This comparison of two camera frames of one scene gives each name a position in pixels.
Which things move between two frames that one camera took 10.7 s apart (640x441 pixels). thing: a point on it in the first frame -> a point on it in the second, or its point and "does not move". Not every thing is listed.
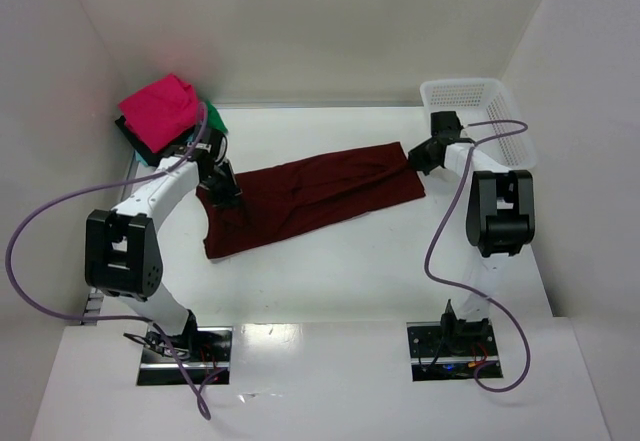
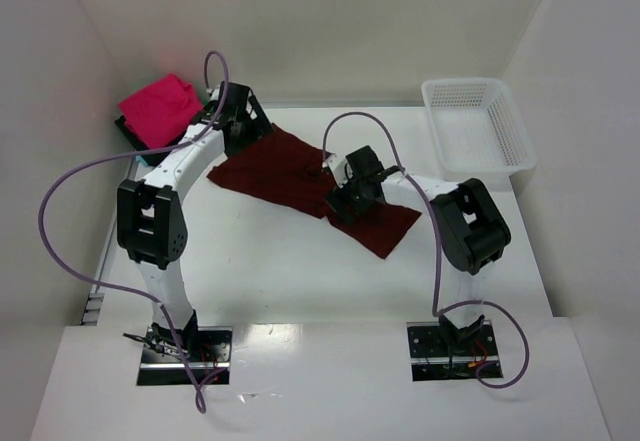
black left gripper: [225, 192] -> [255, 128]
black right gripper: [421, 156] -> [345, 203]
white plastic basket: [487, 115] does not move
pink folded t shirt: [161, 112] does not move
